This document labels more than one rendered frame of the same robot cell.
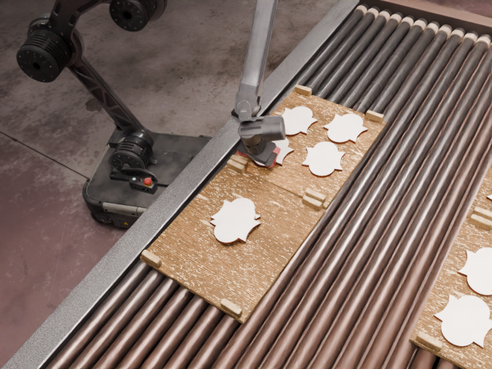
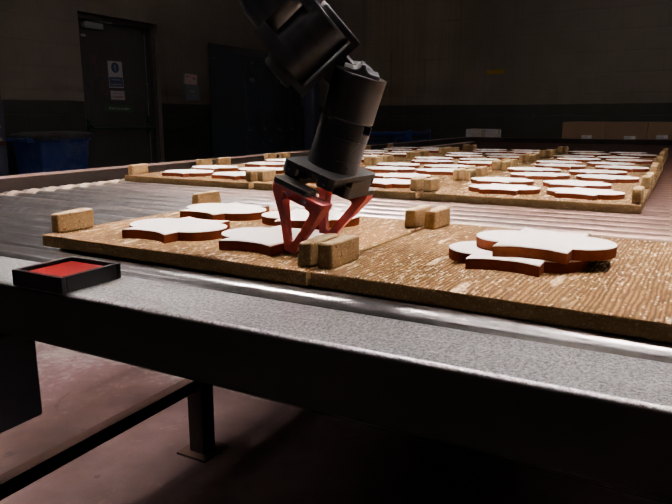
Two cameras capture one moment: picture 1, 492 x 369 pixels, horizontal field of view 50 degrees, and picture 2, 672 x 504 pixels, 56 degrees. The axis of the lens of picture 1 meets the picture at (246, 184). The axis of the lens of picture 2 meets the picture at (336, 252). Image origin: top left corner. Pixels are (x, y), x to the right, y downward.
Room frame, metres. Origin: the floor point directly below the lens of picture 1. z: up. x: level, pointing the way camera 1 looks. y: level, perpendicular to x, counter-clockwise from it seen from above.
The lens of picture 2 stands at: (1.20, 0.66, 1.08)
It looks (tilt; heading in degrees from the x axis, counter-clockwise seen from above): 12 degrees down; 261
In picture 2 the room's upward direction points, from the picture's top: straight up
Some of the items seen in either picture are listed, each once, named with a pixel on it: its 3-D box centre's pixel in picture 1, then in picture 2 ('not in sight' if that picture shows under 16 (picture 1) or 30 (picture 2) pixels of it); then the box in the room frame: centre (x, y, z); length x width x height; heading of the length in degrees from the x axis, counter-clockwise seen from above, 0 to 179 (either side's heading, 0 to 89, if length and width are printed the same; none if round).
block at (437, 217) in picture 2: (312, 203); (437, 217); (0.92, -0.18, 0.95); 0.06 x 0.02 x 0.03; 50
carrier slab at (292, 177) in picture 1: (308, 143); (249, 233); (1.18, -0.21, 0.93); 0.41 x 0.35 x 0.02; 141
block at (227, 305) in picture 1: (231, 307); not in sight; (0.62, 0.07, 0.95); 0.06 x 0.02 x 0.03; 50
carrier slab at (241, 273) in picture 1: (234, 234); (560, 268); (0.86, 0.05, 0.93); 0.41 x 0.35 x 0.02; 140
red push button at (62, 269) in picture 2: not in sight; (68, 275); (1.38, -0.03, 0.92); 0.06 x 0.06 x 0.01; 53
